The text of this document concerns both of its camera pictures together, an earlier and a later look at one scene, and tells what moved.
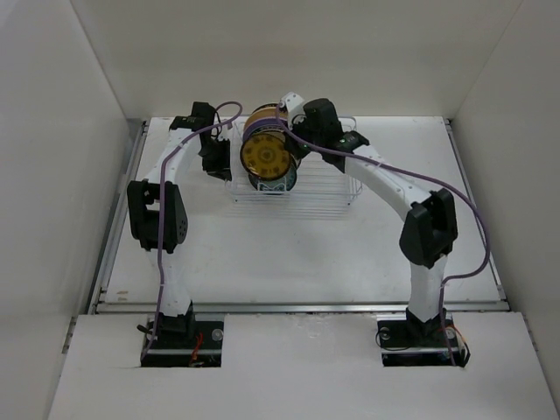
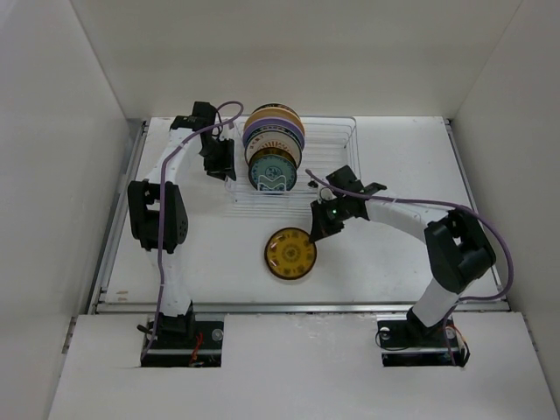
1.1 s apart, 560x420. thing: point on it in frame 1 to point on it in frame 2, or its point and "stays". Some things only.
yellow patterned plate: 264,156 to 290,253
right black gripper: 297,152 to 320,227
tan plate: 264,112 stays
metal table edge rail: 298,307 stays
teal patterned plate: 283,184 stays
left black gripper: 222,169 stays
